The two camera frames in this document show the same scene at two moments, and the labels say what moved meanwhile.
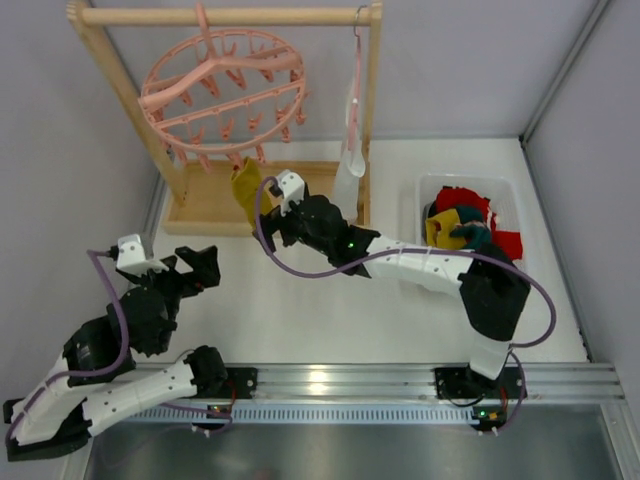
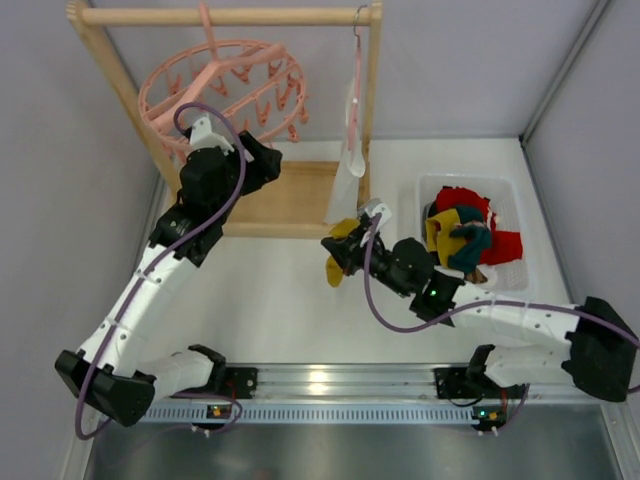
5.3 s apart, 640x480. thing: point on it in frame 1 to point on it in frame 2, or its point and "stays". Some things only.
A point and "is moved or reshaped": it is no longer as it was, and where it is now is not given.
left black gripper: (181, 275) to (261, 157)
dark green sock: (473, 230) stays
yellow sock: (438, 229) stays
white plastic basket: (498, 190) stays
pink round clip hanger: (225, 93) is moved or reshaped
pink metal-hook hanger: (355, 100) stays
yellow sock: (245, 180) to (334, 270)
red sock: (511, 241) stays
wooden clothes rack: (199, 192) stays
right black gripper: (279, 225) to (343, 250)
